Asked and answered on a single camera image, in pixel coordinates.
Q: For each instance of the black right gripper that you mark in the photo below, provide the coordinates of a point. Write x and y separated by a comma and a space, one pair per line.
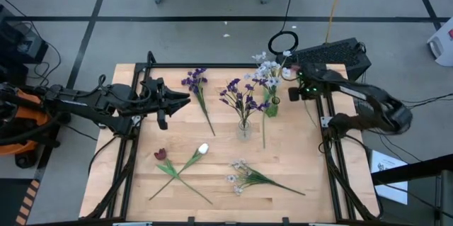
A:
315, 79

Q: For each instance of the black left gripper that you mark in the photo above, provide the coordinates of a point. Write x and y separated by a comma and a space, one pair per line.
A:
152, 98

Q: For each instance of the white artificial flower bunch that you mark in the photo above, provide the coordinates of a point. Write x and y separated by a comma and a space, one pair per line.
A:
270, 73
255, 178

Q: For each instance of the white artificial tulip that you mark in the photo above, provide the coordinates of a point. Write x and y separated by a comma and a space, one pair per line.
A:
203, 148

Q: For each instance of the purple flower long stem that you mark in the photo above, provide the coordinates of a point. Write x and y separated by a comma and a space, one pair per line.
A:
263, 134

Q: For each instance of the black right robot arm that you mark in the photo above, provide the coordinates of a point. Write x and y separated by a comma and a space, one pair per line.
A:
375, 109

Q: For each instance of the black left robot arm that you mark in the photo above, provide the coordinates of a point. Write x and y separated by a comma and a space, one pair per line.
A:
88, 107

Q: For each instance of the green glass vase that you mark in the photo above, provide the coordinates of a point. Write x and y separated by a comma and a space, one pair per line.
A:
272, 111

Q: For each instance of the clear glass vase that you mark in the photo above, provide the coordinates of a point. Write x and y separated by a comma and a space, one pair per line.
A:
244, 134

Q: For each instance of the black perforated computer case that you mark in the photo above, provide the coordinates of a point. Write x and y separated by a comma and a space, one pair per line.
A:
329, 54

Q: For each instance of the red artificial tulip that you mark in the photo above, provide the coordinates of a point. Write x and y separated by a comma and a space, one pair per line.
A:
160, 154

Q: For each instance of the white paper sheet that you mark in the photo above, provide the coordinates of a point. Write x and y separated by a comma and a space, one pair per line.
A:
389, 176

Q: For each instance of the black beam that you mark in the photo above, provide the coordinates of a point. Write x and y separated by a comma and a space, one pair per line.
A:
410, 169

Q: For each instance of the orange and black machine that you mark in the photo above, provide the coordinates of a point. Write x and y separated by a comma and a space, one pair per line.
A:
21, 116

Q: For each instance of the black equipment box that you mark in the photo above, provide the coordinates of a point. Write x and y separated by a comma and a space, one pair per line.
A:
21, 42

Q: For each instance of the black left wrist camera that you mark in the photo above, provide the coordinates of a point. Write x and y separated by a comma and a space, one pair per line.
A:
162, 119

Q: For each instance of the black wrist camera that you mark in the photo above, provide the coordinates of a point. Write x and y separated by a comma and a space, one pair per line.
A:
162, 119
294, 94

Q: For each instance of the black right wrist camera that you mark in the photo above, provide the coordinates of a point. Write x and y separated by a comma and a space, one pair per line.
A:
294, 94

